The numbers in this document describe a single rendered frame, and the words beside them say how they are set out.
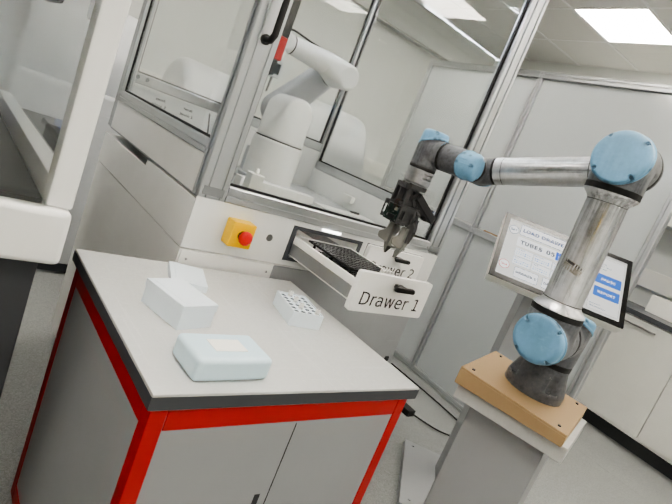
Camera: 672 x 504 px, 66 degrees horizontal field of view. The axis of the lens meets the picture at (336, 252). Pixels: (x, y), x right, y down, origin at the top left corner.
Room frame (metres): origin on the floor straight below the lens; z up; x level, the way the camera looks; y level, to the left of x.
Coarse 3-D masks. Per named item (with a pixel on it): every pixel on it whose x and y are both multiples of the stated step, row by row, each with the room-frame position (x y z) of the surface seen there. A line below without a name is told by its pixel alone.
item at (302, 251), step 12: (300, 240) 1.51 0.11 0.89; (312, 240) 1.59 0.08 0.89; (300, 252) 1.49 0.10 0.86; (312, 252) 1.45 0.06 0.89; (312, 264) 1.43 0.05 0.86; (324, 264) 1.40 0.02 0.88; (336, 264) 1.38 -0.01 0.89; (324, 276) 1.38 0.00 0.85; (336, 276) 1.35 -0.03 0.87; (348, 276) 1.32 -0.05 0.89; (336, 288) 1.34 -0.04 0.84; (348, 288) 1.30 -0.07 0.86
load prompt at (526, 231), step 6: (522, 228) 2.07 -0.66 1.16; (528, 228) 2.08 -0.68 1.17; (522, 234) 2.06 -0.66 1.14; (528, 234) 2.06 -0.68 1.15; (534, 234) 2.06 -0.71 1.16; (540, 234) 2.07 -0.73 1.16; (546, 234) 2.07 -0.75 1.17; (540, 240) 2.05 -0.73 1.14; (546, 240) 2.05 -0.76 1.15; (552, 240) 2.06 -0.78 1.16; (558, 240) 2.06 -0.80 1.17; (552, 246) 2.04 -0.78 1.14; (558, 246) 2.04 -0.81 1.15; (564, 246) 2.05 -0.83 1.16
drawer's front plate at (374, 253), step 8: (368, 248) 1.72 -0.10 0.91; (376, 248) 1.73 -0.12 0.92; (368, 256) 1.72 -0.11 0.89; (376, 256) 1.74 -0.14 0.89; (384, 256) 1.77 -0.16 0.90; (400, 256) 1.82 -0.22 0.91; (408, 256) 1.84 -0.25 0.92; (416, 256) 1.87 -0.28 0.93; (384, 264) 1.78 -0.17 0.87; (392, 264) 1.80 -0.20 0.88; (400, 264) 1.83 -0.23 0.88; (416, 264) 1.88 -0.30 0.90; (400, 272) 1.84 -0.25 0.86; (408, 272) 1.87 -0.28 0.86; (416, 272) 1.90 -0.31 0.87
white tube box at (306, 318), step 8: (280, 296) 1.24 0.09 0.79; (288, 296) 1.26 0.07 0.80; (304, 296) 1.31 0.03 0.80; (280, 304) 1.23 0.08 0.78; (288, 304) 1.19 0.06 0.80; (296, 304) 1.23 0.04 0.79; (312, 304) 1.26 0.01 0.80; (280, 312) 1.21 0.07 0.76; (288, 312) 1.18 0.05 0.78; (296, 312) 1.16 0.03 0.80; (304, 312) 1.20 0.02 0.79; (312, 312) 1.21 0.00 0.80; (288, 320) 1.17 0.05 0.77; (296, 320) 1.17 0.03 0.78; (304, 320) 1.18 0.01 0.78; (312, 320) 1.19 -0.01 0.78; (320, 320) 1.20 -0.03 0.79; (312, 328) 1.19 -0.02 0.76
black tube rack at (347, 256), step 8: (320, 248) 1.49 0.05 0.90; (328, 248) 1.52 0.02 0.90; (336, 248) 1.57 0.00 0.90; (344, 248) 1.63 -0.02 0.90; (328, 256) 1.55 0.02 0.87; (336, 256) 1.45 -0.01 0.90; (344, 256) 1.50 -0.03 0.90; (352, 256) 1.55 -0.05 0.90; (360, 256) 1.60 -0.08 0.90; (344, 264) 1.40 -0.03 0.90; (352, 264) 1.44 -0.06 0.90; (360, 264) 1.48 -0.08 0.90; (368, 264) 1.52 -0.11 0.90; (352, 272) 1.47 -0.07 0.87
